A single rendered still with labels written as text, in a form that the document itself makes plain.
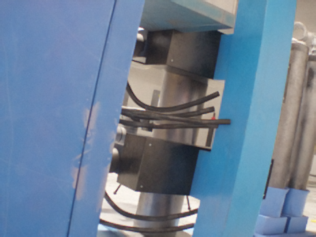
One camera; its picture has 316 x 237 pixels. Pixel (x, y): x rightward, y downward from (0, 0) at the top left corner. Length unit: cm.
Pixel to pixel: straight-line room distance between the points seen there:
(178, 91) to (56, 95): 166
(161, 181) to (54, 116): 137
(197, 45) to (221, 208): 62
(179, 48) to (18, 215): 137
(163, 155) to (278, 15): 69
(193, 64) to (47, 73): 140
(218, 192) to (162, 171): 22
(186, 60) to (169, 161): 39
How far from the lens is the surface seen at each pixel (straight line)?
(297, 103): 309
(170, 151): 152
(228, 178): 147
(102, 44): 18
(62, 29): 17
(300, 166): 330
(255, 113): 147
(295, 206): 331
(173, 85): 183
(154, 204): 184
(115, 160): 159
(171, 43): 149
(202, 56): 159
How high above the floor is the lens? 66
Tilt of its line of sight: 1 degrees up
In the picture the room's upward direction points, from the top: 12 degrees clockwise
